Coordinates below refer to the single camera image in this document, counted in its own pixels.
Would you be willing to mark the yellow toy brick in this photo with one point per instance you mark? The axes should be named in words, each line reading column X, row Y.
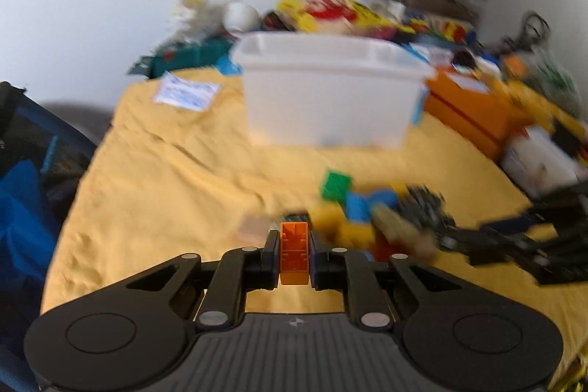
column 342, row 229

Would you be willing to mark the red toy brick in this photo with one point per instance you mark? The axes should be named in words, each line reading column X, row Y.
column 380, row 247

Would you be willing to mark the white plush toy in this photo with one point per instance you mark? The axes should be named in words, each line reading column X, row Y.
column 197, row 15

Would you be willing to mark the white printed paper packet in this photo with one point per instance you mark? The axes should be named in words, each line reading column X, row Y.
column 186, row 91

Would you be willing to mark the green toy brick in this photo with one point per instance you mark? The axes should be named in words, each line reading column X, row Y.
column 336, row 186

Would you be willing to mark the tan toy piece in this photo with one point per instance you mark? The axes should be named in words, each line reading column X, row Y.
column 404, row 231

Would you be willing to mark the orange cardboard box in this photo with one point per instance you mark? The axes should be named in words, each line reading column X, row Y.
column 468, row 112

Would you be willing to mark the white box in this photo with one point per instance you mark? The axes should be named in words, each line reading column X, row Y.
column 537, row 162

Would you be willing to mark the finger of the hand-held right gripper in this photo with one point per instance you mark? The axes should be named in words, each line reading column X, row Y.
column 510, row 224
column 487, row 247

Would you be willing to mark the green mesh bag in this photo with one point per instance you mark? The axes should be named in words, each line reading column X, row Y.
column 556, row 79

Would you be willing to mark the yellow table cloth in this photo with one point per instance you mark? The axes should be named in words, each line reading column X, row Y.
column 174, row 190

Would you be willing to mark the blue toy brick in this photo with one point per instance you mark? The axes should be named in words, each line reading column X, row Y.
column 363, row 204

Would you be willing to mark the dark grey toy part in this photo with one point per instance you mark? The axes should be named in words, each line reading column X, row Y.
column 425, row 203

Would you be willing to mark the small blue packet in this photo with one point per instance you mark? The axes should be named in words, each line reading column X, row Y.
column 227, row 66

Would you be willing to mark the teal box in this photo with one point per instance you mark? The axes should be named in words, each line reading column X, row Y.
column 183, row 59

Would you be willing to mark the white plastic storage bin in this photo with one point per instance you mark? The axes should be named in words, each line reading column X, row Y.
column 326, row 98

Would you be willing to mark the blue chair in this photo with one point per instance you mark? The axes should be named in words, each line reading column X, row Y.
column 27, row 208

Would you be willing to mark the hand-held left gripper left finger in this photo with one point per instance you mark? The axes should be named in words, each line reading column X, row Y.
column 272, row 256

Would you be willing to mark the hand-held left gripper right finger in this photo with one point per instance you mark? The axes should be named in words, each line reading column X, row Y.
column 316, row 259

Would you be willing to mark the yellow and red bag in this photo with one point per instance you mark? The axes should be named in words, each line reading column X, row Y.
column 330, row 11

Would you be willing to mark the white ball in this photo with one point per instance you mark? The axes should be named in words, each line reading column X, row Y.
column 241, row 16

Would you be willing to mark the pile of colourful toy bricks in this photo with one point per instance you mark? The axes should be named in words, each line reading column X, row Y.
column 441, row 31

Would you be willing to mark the orange toy brick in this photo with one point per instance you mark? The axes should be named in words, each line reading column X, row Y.
column 294, row 254

